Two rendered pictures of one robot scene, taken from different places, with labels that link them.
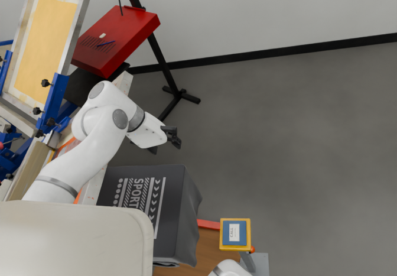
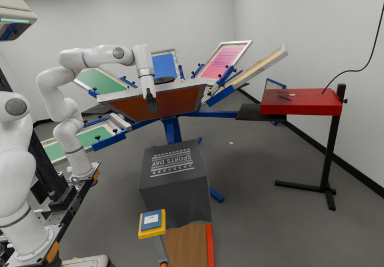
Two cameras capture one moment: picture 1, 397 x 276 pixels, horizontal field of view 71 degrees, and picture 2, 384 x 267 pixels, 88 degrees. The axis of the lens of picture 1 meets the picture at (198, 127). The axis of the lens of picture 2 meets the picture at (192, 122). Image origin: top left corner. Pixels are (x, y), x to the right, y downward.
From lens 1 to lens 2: 88 cm
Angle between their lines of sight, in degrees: 54
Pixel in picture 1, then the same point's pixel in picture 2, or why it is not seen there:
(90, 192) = (119, 93)
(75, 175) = (89, 56)
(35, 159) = not seen: hidden behind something
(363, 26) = not seen: outside the picture
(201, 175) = (255, 236)
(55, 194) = (78, 52)
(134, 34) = (306, 104)
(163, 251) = (142, 183)
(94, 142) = (99, 48)
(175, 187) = (187, 175)
